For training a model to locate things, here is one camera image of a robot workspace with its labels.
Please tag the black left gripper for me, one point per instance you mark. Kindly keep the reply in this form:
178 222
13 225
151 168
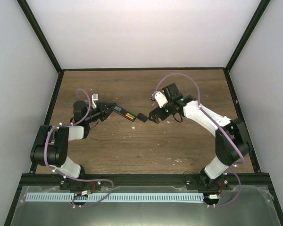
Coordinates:
104 113

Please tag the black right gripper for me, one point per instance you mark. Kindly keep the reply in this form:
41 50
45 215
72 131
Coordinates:
155 118

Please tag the black battery compartment cover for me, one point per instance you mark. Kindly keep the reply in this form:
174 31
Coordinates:
142 117

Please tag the black remote control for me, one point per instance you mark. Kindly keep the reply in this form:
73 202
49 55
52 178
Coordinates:
121 111

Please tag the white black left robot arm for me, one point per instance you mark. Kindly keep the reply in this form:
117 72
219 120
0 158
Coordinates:
51 144

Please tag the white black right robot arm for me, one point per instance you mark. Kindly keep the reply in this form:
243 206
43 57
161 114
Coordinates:
232 142

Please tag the clear plastic front sheet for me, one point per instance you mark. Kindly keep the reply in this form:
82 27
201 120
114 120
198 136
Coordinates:
239 206

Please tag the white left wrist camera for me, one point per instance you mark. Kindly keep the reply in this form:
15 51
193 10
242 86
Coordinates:
95 98

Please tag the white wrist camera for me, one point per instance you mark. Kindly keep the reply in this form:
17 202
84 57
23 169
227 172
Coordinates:
95 98
160 98

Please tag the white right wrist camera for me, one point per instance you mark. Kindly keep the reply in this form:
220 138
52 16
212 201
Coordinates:
160 98

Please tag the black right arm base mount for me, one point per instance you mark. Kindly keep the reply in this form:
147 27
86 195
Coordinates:
203 183

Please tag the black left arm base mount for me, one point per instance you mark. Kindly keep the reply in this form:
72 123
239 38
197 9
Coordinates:
75 185

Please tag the light blue slotted cable duct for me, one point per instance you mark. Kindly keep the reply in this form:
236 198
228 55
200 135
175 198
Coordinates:
116 197

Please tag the black aluminium front rail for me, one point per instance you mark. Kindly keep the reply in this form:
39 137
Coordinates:
30 179

